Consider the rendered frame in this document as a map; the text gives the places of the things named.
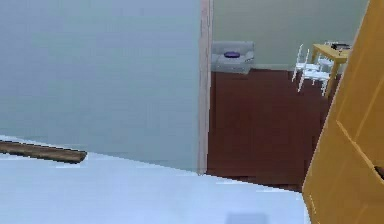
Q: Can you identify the yellow wooden table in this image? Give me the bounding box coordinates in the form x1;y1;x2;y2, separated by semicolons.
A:
310;43;351;98

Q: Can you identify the white chair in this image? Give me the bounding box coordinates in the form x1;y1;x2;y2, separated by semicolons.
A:
297;55;335;97
291;43;322;83

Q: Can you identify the yellow room door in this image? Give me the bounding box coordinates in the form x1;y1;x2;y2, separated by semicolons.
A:
301;0;384;224

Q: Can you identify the brown wooden plank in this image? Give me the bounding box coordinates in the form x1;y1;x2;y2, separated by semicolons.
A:
0;140;88;165

